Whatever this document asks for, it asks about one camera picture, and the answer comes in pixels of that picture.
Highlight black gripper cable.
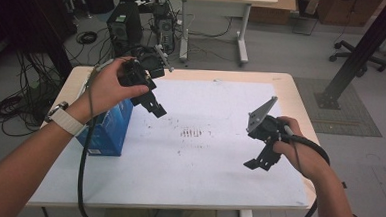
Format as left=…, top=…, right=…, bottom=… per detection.
left=276, top=124, right=333, bottom=217
left=75, top=57, right=115, bottom=217

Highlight blue cardboard box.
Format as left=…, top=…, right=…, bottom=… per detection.
left=74, top=94, right=135, bottom=158

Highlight white work table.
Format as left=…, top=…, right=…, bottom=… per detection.
left=29, top=70, right=316, bottom=217

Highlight wristwatch with white strap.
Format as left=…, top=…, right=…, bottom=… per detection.
left=43, top=100, right=87, bottom=138

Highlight black metal post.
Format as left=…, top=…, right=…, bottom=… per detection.
left=313, top=0, right=386, bottom=113

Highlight open computer case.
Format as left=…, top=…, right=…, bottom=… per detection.
left=151, top=4, right=178, bottom=54

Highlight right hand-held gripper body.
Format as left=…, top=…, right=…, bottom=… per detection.
left=244, top=94, right=291, bottom=151

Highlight grey floor mat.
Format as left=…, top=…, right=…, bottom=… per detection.
left=291, top=77, right=386, bottom=138

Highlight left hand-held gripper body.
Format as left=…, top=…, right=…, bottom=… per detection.
left=115, top=43, right=176, bottom=103

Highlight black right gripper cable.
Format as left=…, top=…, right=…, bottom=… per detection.
left=276, top=124, right=333, bottom=217

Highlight black computer tower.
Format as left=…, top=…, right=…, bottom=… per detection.
left=104, top=0, right=146, bottom=58

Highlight person's left hand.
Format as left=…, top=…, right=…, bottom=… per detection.
left=67, top=53, right=152, bottom=127

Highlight brown wooden cabinet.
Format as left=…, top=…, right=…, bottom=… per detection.
left=315, top=0, right=385, bottom=28

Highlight dark curtain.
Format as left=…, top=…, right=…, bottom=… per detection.
left=0, top=0, right=79, bottom=83

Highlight bundle of black floor cables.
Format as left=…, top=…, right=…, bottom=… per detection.
left=0, top=49, right=66, bottom=140

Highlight black office chair base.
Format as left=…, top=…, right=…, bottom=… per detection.
left=327, top=39, right=386, bottom=74

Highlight brown cardboard box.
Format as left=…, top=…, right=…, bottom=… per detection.
left=249, top=0, right=300, bottom=27

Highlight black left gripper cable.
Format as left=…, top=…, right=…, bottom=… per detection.
left=75, top=57, right=115, bottom=217

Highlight coiled black cable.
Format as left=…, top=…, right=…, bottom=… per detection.
left=75, top=29, right=99, bottom=46

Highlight person's right hand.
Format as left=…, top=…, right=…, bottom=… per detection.
left=270, top=116, right=336, bottom=183

